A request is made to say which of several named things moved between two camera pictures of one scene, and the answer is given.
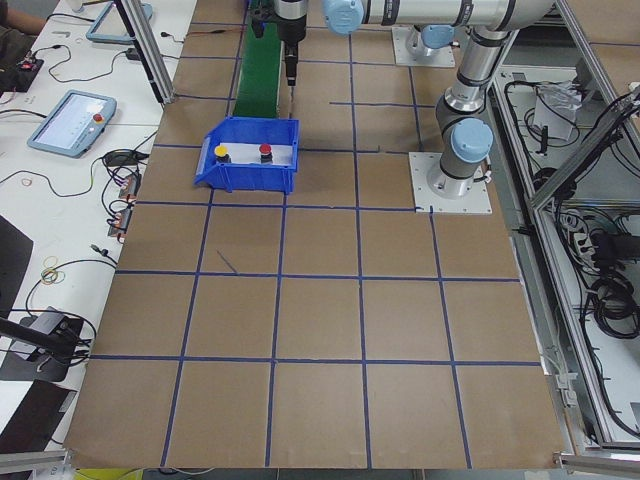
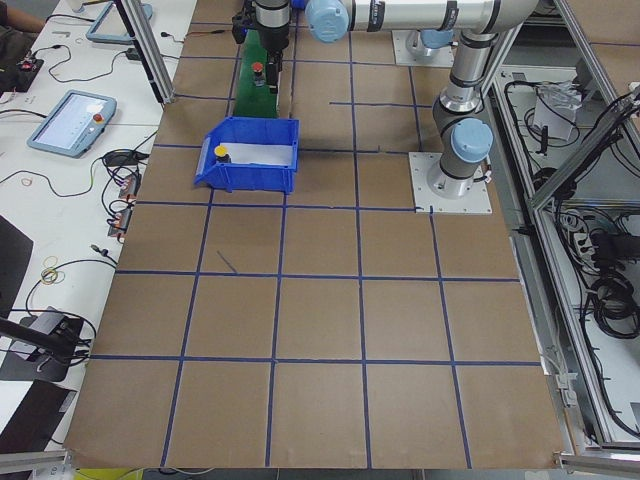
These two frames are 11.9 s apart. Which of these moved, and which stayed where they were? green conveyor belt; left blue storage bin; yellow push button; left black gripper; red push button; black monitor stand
Moved: red push button; left black gripper
Stayed: green conveyor belt; yellow push button; black monitor stand; left blue storage bin
